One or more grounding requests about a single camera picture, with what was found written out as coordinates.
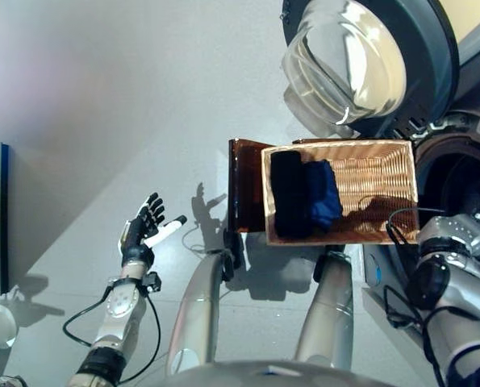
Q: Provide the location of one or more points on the white counter cabinet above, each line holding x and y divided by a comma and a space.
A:
473, 16

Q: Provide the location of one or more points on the dark grey washing machine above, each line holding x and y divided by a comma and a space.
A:
445, 153

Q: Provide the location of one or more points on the right silver robot leg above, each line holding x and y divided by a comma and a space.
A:
328, 306

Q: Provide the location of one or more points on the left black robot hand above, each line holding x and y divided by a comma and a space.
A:
136, 242

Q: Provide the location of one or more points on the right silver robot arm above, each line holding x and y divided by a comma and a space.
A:
457, 290

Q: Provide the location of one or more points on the grey robot torso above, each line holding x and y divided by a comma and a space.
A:
284, 375

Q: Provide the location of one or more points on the round glass washing machine door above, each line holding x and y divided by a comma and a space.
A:
356, 68

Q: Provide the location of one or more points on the black garment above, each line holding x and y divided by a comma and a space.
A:
290, 193

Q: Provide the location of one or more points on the blue garment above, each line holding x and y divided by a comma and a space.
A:
324, 193

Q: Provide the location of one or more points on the dark brown glossy stool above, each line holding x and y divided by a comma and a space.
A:
245, 189

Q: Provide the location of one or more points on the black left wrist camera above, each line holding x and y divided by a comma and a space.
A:
152, 282

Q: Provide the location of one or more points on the rectangular wicker laundry basket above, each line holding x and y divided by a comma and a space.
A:
368, 177

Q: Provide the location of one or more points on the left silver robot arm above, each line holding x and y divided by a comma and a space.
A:
116, 314

